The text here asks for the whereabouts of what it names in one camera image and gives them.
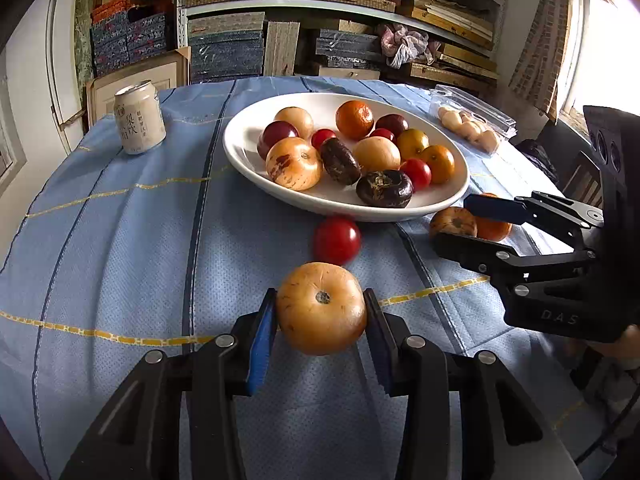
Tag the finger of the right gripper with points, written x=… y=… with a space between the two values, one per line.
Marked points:
x=490 y=254
x=572 y=223

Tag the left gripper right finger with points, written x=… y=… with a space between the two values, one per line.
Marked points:
x=503 y=434

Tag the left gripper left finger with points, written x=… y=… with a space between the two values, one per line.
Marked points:
x=136 y=434

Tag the big orange mandarin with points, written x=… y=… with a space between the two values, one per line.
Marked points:
x=492 y=230

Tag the small orange mandarin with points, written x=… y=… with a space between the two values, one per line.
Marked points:
x=441 y=163

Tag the red cherry tomato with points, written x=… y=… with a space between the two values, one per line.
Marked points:
x=418 y=173

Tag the dark orange mandarin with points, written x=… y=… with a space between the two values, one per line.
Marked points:
x=411 y=143

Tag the large tan pear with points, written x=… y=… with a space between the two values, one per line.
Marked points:
x=376 y=154

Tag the pale yellow apple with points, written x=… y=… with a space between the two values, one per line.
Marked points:
x=320 y=309

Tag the small red tomato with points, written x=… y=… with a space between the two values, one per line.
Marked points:
x=321 y=136

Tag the yellow spotted persimmon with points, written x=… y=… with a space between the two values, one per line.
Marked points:
x=295 y=164

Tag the pale round fruit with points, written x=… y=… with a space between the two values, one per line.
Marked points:
x=299 y=118

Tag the dark red plum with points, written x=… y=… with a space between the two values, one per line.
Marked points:
x=274 y=133
x=394 y=123

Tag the orange tangerine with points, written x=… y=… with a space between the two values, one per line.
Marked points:
x=354 y=119

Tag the person's right hand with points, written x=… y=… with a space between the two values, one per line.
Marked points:
x=625 y=350

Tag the metal storage shelf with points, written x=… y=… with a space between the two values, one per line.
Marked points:
x=345 y=5

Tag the pink plastic bag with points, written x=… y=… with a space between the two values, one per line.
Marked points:
x=401 y=46

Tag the large white plate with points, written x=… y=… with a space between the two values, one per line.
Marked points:
x=329 y=197

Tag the white beverage can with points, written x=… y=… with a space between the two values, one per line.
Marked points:
x=138 y=117

